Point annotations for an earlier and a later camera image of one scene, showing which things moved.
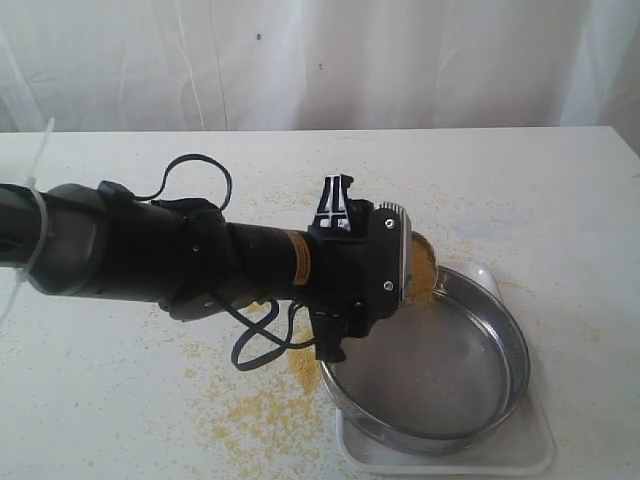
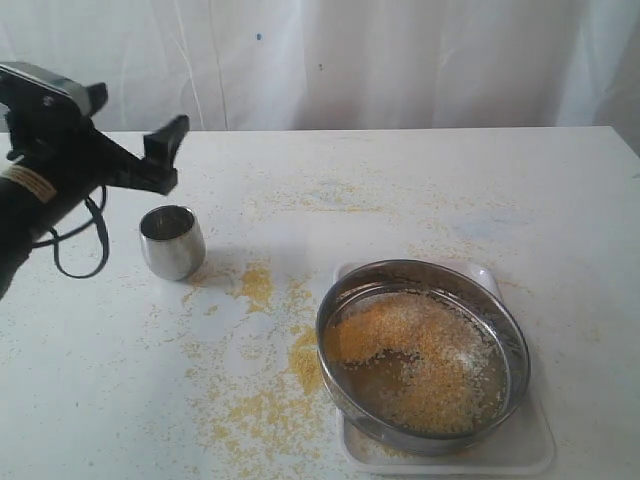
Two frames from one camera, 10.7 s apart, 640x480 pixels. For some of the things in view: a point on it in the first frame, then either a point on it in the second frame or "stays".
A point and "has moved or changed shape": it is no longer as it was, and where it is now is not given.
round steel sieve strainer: (446, 373) stays
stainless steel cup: (425, 272) has moved or changed shape
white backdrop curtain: (85, 66) stays
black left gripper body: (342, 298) -> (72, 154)
